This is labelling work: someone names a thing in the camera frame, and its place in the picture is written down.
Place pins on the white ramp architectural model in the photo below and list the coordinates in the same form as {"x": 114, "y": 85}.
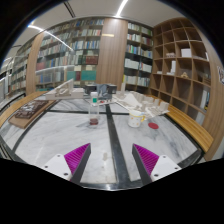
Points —
{"x": 63, "y": 91}

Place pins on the large bookshelf full of books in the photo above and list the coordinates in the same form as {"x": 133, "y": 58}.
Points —
{"x": 70, "y": 56}

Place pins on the narrow bookshelf full of books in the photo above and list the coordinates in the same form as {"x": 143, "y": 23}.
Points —
{"x": 138, "y": 56}

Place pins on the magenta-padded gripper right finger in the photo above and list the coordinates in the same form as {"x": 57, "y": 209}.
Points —
{"x": 146, "y": 159}

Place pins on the brown model on wooden board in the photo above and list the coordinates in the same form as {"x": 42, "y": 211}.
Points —
{"x": 28, "y": 111}

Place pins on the long ceiling light strip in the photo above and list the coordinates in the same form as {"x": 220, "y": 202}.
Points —
{"x": 50, "y": 34}
{"x": 121, "y": 7}

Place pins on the dark grey architectural model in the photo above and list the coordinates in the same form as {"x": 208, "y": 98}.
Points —
{"x": 100, "y": 89}

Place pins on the clear plastic bottle white cap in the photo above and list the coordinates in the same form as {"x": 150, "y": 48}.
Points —
{"x": 94, "y": 111}

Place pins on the white wall sign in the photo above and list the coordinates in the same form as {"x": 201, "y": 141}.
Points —
{"x": 221, "y": 75}

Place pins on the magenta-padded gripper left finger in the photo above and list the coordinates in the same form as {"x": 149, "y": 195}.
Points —
{"x": 77, "y": 158}

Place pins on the wooden cubby shelf unit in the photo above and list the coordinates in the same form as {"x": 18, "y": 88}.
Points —
{"x": 181, "y": 70}

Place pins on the flat round red coaster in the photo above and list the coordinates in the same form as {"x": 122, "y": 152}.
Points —
{"x": 153, "y": 125}

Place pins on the white city block model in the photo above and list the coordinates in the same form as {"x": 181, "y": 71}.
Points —
{"x": 141, "y": 101}

